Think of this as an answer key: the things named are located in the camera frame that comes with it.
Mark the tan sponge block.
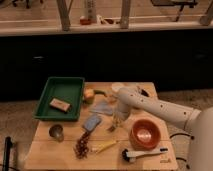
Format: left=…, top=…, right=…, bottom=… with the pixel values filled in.
left=49, top=98, right=71, bottom=112

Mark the dark brown bowl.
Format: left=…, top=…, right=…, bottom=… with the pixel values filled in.
left=138, top=87, right=149, bottom=97

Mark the black cable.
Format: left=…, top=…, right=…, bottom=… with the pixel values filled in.
left=169, top=132, right=194, bottom=141

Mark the green plastic tray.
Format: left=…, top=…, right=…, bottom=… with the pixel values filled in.
left=34, top=77, right=84, bottom=121

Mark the orange plastic bowl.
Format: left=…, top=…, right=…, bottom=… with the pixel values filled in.
left=129, top=119, right=161, bottom=150

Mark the red object on shelf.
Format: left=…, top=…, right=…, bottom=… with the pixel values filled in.
left=79, top=16, right=92, bottom=25

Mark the white handled black brush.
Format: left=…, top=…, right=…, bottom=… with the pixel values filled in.
left=122, top=148, right=168, bottom=163

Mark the yellow pencil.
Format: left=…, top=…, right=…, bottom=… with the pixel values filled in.
left=91, top=140, right=117, bottom=154

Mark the white plastic cup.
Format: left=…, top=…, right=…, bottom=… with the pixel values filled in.
left=111, top=82, right=124, bottom=93

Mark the small metal cup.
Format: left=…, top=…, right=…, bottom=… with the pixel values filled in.
left=49, top=124, right=64, bottom=142

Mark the grey folded cloth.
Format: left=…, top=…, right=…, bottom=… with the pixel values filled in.
left=90, top=101, right=113, bottom=116

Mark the black stand post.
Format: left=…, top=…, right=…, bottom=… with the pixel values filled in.
left=2, top=136, right=12, bottom=171

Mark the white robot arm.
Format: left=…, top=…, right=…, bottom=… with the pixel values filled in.
left=115, top=86, right=213, bottom=171

